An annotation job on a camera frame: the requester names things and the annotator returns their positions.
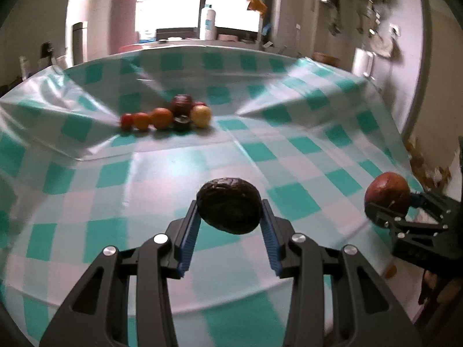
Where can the small orange kumquat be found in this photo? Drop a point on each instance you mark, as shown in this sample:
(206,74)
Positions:
(141,121)

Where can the wicker basket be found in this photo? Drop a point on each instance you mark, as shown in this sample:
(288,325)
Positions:
(325,58)

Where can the dark water chestnut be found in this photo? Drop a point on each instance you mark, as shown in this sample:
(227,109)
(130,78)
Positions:
(182,123)

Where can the white jar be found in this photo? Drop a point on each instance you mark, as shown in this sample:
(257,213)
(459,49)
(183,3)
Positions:
(60,61)

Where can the red cherry tomato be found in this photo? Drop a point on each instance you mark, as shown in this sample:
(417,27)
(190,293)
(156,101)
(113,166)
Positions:
(126,120)

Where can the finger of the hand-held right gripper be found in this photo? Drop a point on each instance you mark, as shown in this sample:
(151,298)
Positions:
(416,200)
(379,215)

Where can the orange packet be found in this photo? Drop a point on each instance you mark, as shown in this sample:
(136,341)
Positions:
(256,4)

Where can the orange tangerine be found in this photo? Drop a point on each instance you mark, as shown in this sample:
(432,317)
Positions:
(161,117)

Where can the white paper towel roll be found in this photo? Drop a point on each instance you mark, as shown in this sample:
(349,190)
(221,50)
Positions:
(363,61)

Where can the white wall socket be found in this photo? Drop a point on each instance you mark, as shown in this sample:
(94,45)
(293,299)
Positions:
(396,29)

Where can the wrinkled dark red passion fruit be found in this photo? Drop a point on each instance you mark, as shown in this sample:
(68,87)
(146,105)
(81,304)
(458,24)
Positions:
(182,104)

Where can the dark avocado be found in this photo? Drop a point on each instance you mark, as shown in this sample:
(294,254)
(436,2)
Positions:
(228,204)

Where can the large yellow pepino melon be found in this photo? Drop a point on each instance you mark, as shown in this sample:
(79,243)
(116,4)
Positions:
(201,115)

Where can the steel thermos flask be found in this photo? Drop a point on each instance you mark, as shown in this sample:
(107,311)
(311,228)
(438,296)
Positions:
(79,41)

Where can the white bottle with blue cap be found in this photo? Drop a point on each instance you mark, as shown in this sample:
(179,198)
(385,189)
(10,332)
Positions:
(208,21)

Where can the large pink bottle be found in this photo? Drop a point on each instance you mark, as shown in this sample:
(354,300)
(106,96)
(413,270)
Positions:
(124,14)

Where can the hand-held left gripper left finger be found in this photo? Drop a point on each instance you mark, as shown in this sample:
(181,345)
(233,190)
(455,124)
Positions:
(188,245)

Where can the black dispenser bottle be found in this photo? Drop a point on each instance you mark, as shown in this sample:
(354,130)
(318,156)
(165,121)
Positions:
(46,48)

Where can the hanging metal utensils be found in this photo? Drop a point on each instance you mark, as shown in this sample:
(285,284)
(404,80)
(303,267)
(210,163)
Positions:
(369,14)

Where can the teal checked tablecloth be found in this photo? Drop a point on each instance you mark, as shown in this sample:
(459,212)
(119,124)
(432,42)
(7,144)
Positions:
(108,173)

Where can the red-brown apple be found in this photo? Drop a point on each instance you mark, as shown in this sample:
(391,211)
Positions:
(387,191)

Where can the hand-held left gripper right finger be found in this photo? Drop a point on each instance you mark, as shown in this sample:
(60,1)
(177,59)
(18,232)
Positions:
(272,249)

